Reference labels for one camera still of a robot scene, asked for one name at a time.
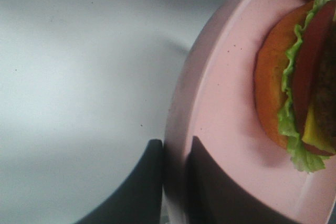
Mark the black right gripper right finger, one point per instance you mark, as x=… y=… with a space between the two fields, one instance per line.
x=213 y=197

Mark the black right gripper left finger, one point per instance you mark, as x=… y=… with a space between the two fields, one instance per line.
x=139 y=198

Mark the pink round plate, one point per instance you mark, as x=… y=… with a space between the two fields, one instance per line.
x=214 y=100

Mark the burger with lettuce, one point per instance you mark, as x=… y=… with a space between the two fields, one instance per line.
x=295 y=84

